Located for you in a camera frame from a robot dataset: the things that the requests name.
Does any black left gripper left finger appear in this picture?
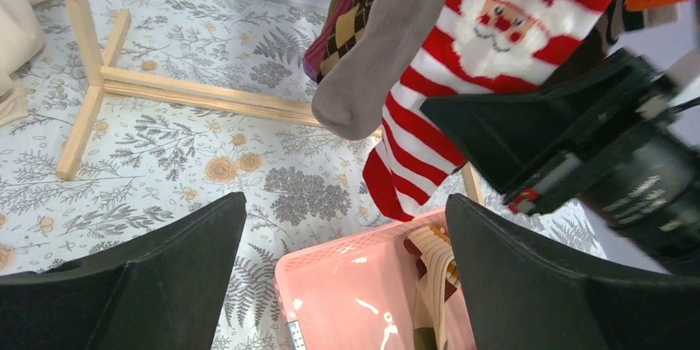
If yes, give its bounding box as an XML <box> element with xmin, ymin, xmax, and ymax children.
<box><xmin>1</xmin><ymin>192</ymin><xmax>246</xmax><ymax>349</ymax></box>

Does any beige striped patchwork sock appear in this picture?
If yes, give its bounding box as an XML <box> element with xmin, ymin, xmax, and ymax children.
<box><xmin>404</xmin><ymin>225</ymin><xmax>461</xmax><ymax>349</ymax></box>

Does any beige cloth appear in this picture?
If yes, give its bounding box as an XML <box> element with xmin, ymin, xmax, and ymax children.
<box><xmin>1</xmin><ymin>0</ymin><xmax>49</xmax><ymax>125</ymax></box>

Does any argyle brown sock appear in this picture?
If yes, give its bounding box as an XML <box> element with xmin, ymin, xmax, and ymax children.
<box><xmin>302</xmin><ymin>0</ymin><xmax>374</xmax><ymax>83</ymax></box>

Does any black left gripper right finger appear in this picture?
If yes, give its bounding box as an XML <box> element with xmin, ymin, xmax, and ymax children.
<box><xmin>445</xmin><ymin>194</ymin><xmax>699</xmax><ymax>349</ymax></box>

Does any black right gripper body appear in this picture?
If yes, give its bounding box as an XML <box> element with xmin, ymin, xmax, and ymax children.
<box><xmin>505</xmin><ymin>52</ymin><xmax>699</xmax><ymax>276</ymax></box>

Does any grey sock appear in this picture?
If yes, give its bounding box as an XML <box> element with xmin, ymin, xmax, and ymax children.
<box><xmin>311</xmin><ymin>0</ymin><xmax>445</xmax><ymax>140</ymax></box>

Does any red white santa sock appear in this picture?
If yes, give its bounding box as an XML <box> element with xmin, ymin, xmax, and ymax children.
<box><xmin>363</xmin><ymin>0</ymin><xmax>612</xmax><ymax>221</ymax></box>

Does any wooden clothes rack frame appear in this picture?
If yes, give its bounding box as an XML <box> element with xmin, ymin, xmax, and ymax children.
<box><xmin>51</xmin><ymin>0</ymin><xmax>488</xmax><ymax>206</ymax></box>

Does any pink plastic basket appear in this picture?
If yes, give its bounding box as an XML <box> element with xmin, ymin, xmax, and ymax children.
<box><xmin>274</xmin><ymin>209</ymin><xmax>447</xmax><ymax>350</ymax></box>

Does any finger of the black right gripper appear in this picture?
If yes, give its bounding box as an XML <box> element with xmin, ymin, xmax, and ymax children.
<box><xmin>420</xmin><ymin>50</ymin><xmax>661</xmax><ymax>193</ymax></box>

